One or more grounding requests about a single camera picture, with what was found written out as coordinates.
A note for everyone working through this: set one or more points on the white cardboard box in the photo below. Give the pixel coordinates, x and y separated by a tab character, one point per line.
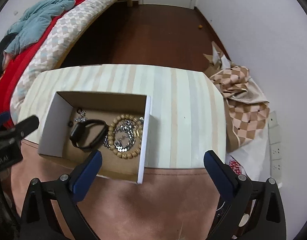
56	130

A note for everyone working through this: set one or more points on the white power strip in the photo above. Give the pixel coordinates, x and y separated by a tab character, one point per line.
276	140

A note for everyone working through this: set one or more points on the cardboard scraps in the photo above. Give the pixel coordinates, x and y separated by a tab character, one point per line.
216	57

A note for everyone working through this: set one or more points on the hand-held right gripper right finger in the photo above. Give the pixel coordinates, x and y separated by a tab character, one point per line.
218	172

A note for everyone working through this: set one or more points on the brown checkered cloth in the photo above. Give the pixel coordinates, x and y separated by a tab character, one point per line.
243	100

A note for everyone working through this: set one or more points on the bed with red blanket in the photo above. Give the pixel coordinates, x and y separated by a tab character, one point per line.
16	72

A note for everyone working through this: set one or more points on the pink and striped tablecloth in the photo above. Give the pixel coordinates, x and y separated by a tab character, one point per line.
173	120

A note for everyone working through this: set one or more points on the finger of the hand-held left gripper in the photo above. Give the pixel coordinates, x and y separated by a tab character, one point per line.
27	127
2	121

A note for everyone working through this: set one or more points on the checkered bed sheet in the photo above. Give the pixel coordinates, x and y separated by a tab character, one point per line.
68	27

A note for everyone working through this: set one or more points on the white bag with red print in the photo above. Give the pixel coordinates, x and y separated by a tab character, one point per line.
251	155

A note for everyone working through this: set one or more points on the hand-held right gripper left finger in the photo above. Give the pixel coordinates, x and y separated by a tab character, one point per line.
89	172

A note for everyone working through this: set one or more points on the teal quilt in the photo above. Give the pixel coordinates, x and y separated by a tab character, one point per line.
38	12

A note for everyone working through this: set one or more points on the black smart band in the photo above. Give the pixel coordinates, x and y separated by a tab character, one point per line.
79	135

